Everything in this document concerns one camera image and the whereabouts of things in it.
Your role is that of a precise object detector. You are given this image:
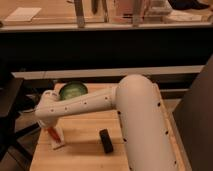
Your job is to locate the red pepper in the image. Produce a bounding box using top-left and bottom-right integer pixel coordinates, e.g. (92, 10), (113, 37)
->
(47, 127), (61, 142)

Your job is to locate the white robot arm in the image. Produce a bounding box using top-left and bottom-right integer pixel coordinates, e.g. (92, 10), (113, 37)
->
(35, 74), (178, 171)

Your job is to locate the green bowl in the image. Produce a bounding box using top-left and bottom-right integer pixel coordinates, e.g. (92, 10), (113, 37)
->
(59, 81), (88, 100)

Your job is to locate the black rectangular block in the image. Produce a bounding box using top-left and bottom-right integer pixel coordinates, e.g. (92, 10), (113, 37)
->
(99, 129), (114, 154)

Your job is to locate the dark panel at right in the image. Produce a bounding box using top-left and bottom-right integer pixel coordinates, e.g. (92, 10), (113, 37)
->
(173, 55), (213, 171)

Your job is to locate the black furniture at left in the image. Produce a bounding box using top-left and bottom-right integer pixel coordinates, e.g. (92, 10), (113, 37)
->
(0, 78), (39, 162)

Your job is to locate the white paper sheet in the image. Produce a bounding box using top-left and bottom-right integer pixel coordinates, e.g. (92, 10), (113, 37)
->
(5, 7), (41, 22)

